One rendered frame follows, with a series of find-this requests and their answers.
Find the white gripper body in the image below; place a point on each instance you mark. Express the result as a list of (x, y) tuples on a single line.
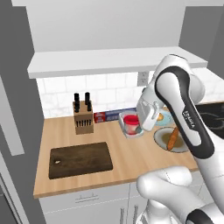
[(150, 116)]

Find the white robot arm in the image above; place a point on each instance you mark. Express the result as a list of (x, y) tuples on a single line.
[(186, 122)]

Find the dark wooden cutting board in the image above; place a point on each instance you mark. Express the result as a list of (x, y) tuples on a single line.
[(80, 159)]

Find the small orange pastry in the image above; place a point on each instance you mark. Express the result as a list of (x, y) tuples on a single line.
[(160, 117)]

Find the pale blue plate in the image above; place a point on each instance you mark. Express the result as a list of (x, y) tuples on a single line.
[(166, 118)]

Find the white square tray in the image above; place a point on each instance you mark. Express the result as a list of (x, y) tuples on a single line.
[(122, 122)]

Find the long orange pastry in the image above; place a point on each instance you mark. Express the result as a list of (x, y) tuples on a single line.
[(173, 139)]

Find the red and blue foil box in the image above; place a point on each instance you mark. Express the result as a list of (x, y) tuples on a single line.
[(110, 115)]

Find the black hob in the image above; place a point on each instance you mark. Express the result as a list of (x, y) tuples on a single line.
[(213, 116)]

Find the wooden knife block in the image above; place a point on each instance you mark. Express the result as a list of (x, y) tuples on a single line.
[(83, 121)]

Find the white cupboard door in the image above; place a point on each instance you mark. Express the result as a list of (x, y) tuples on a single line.
[(134, 201), (87, 214)]

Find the white drawer front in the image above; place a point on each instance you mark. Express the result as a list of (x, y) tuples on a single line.
[(87, 198)]

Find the grey tall fridge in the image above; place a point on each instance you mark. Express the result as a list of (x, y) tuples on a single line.
[(17, 116)]

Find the grey wall socket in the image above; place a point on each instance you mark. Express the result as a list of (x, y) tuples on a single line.
[(142, 78)]

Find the white wall cabinet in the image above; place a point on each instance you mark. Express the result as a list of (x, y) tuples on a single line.
[(108, 35)]

